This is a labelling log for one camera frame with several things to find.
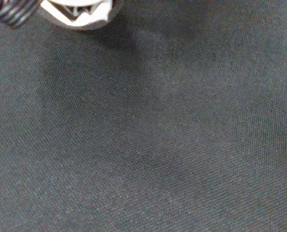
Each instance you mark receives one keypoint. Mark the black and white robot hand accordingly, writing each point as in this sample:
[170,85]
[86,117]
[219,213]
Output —
[78,14]

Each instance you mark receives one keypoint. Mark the black cloth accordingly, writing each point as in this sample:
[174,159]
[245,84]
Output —
[143,135]

